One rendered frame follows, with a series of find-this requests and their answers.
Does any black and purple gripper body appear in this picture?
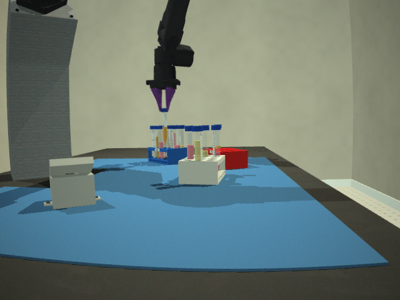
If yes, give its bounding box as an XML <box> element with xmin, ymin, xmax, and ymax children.
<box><xmin>146</xmin><ymin>63</ymin><xmax>181</xmax><ymax>90</ymax></box>

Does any red tube rack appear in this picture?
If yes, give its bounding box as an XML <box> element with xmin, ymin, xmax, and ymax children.
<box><xmin>208</xmin><ymin>147</ymin><xmax>248</xmax><ymax>170</ymax></box>

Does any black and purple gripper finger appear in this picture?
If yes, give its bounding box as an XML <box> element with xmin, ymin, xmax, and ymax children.
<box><xmin>151</xmin><ymin>88</ymin><xmax>162</xmax><ymax>111</ymax></box>
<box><xmin>165</xmin><ymin>87</ymin><xmax>176</xmax><ymax>111</ymax></box>

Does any blue test tube rack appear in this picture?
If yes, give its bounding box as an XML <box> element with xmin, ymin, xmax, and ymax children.
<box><xmin>148</xmin><ymin>147</ymin><xmax>187</xmax><ymax>165</ymax></box>

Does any test tube with blue cap and pink liquid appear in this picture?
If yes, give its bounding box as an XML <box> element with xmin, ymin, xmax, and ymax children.
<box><xmin>185</xmin><ymin>126</ymin><xmax>194</xmax><ymax>159</ymax></box>

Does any white tube rack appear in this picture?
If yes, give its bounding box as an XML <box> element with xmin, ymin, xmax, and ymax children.
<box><xmin>178</xmin><ymin>155</ymin><xmax>225</xmax><ymax>185</ymax></box>

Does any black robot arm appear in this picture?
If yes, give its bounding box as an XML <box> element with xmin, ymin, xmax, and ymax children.
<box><xmin>16</xmin><ymin>0</ymin><xmax>194</xmax><ymax>79</ymax></box>

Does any blue bench mat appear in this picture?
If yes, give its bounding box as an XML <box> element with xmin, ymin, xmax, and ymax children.
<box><xmin>0</xmin><ymin>157</ymin><xmax>389</xmax><ymax>272</ymax></box>

